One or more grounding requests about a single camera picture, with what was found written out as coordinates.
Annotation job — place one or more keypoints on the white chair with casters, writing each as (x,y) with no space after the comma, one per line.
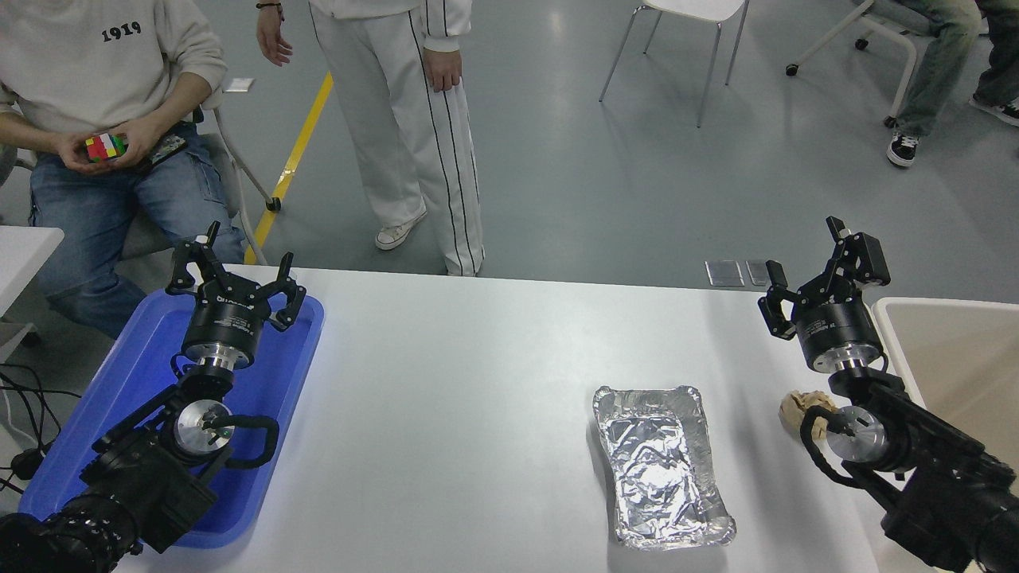
(896,16)

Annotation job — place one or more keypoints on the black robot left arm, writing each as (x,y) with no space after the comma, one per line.
(143,477)

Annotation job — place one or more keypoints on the white side table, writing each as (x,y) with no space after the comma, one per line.
(24,255)

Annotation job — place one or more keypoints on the person's left hand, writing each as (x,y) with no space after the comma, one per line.
(443,70)
(145,137)

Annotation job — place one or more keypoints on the person's right hand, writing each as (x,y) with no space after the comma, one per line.
(73,155)
(272,40)

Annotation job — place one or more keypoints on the metal floor plate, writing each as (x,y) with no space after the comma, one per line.
(756,272)
(724,274)

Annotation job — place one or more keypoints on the large pale bin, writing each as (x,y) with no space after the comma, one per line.
(955,358)

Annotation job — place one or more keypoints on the silver foil tray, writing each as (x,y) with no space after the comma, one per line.
(661,469)

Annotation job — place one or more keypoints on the crumpled tan paper ball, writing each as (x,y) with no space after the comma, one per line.
(796,410)

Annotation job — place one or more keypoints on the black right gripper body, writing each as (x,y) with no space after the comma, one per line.
(840,326)

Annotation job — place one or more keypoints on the person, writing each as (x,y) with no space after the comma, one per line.
(398,119)
(943,56)
(95,72)

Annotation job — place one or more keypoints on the colourful puzzle cube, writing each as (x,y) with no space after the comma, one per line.
(105,147)

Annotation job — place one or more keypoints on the white chair with metal legs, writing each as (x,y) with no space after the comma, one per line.
(700,6)

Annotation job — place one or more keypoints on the white-framed grey chair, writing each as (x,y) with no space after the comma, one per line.
(223,163)

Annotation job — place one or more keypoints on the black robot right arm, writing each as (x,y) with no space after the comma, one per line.
(947,477)

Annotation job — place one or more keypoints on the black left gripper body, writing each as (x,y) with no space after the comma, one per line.
(224,322)

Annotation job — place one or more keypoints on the patterned phone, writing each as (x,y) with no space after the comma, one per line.
(163,150)

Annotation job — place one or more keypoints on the blue plastic tray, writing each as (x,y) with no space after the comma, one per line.
(135,374)

